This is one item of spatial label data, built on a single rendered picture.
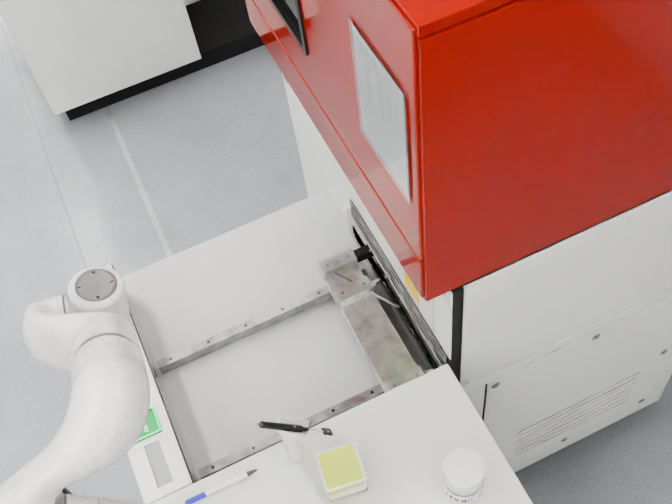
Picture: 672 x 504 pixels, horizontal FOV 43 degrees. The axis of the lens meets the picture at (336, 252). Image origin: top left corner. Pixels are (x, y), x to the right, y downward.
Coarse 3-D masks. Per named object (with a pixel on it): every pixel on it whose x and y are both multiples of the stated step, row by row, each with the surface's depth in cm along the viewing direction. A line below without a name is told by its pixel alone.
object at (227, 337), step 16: (320, 288) 192; (288, 304) 190; (304, 304) 190; (256, 320) 189; (272, 320) 189; (224, 336) 187; (240, 336) 189; (176, 352) 186; (192, 352) 186; (208, 352) 188; (160, 368) 185
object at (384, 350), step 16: (320, 272) 192; (352, 272) 190; (336, 288) 188; (352, 304) 185; (368, 304) 185; (352, 320) 183; (368, 320) 182; (384, 320) 182; (368, 336) 180; (384, 336) 180; (368, 352) 178; (384, 352) 178; (400, 352) 177; (384, 368) 176; (400, 368) 175
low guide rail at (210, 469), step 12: (360, 396) 176; (372, 396) 176; (336, 408) 175; (348, 408) 175; (312, 420) 174; (324, 420) 174; (276, 432) 174; (252, 444) 173; (264, 444) 172; (228, 456) 172; (240, 456) 171; (204, 468) 171; (216, 468) 170
